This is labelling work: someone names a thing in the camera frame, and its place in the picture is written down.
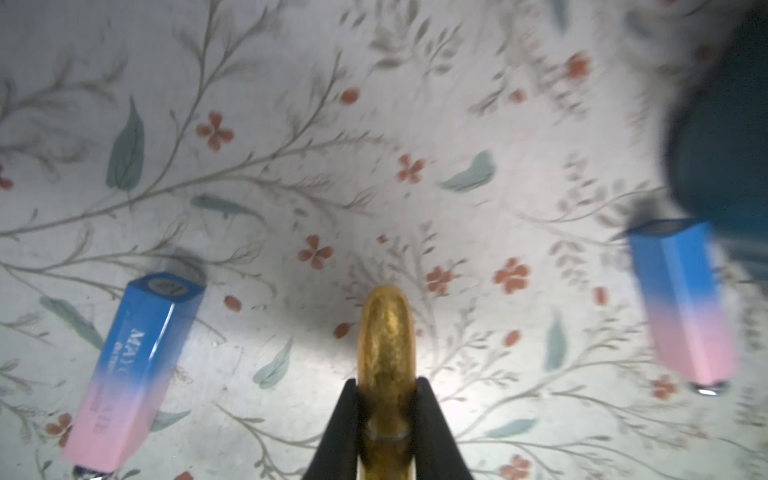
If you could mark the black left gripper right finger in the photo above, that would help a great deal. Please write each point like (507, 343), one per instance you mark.
(437, 456)

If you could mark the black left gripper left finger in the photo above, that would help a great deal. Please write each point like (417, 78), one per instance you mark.
(336, 457)

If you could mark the gold glitter lipstick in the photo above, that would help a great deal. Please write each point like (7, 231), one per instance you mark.
(386, 378)

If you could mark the blue pink lipstick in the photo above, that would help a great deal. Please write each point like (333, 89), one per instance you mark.
(132, 374)
(683, 306)

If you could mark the teal plastic storage box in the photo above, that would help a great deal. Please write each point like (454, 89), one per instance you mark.
(717, 148)

